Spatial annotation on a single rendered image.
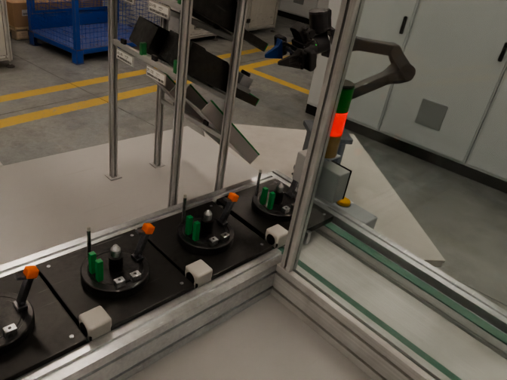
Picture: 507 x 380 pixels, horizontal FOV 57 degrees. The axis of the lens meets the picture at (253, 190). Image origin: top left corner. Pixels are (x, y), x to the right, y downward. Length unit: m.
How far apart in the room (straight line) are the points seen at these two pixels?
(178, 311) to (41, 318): 0.26
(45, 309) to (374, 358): 0.67
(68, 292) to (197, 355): 0.29
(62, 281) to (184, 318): 0.26
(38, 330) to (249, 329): 0.44
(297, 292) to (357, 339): 0.17
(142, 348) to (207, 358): 0.15
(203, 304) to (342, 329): 0.31
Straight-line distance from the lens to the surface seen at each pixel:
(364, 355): 1.08
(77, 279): 1.05
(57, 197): 1.51
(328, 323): 1.10
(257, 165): 1.76
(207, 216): 1.12
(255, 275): 1.09
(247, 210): 1.28
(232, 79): 1.27
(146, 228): 1.01
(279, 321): 1.14
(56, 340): 0.94
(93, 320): 0.94
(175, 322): 0.99
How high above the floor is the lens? 1.67
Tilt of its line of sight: 31 degrees down
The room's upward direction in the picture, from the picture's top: 10 degrees clockwise
